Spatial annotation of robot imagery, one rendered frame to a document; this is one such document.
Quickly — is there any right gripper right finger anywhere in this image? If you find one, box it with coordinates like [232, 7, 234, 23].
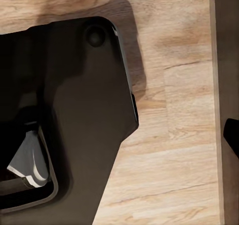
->
[223, 118, 239, 159]

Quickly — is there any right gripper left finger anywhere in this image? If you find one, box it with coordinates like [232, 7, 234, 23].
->
[0, 118, 26, 179]

